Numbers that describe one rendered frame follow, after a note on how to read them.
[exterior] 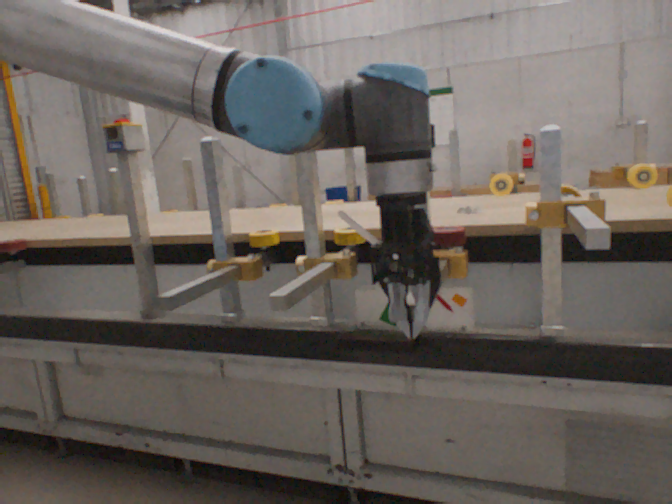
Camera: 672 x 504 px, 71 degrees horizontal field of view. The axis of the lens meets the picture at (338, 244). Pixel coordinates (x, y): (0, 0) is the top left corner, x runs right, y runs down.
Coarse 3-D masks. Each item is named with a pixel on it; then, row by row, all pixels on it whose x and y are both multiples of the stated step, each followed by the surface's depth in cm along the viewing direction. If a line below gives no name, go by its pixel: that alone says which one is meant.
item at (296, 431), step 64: (0, 256) 178; (64, 256) 167; (128, 256) 156; (192, 256) 147; (512, 256) 114; (576, 256) 109; (640, 256) 105; (512, 320) 117; (576, 320) 112; (640, 320) 107; (0, 384) 198; (64, 384) 184; (128, 384) 172; (192, 384) 162; (256, 384) 152; (128, 448) 174; (192, 448) 163; (256, 448) 156; (320, 448) 148; (384, 448) 140; (448, 448) 133; (512, 448) 127; (576, 448) 120; (640, 448) 115
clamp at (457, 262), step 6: (438, 252) 100; (444, 252) 99; (450, 252) 99; (444, 258) 97; (450, 258) 97; (456, 258) 96; (462, 258) 96; (450, 264) 97; (456, 264) 96; (462, 264) 96; (450, 270) 97; (456, 270) 97; (462, 270) 96; (450, 276) 97; (456, 276) 97; (462, 276) 96
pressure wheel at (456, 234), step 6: (438, 228) 109; (444, 228) 107; (450, 228) 107; (456, 228) 108; (462, 228) 105; (438, 234) 104; (444, 234) 104; (450, 234) 103; (456, 234) 104; (462, 234) 104; (438, 240) 105; (444, 240) 104; (450, 240) 104; (456, 240) 104; (462, 240) 105; (444, 246) 104; (450, 246) 107
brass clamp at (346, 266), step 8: (304, 256) 110; (328, 256) 108; (336, 256) 107; (344, 256) 106; (352, 256) 106; (296, 264) 109; (304, 264) 108; (312, 264) 108; (336, 264) 106; (344, 264) 105; (352, 264) 106; (304, 272) 109; (336, 272) 106; (344, 272) 105; (352, 272) 106
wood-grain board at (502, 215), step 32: (608, 192) 156; (640, 192) 148; (0, 224) 256; (32, 224) 236; (64, 224) 219; (96, 224) 204; (160, 224) 180; (192, 224) 170; (256, 224) 153; (288, 224) 145; (448, 224) 117; (480, 224) 113; (512, 224) 110; (608, 224) 103; (640, 224) 101
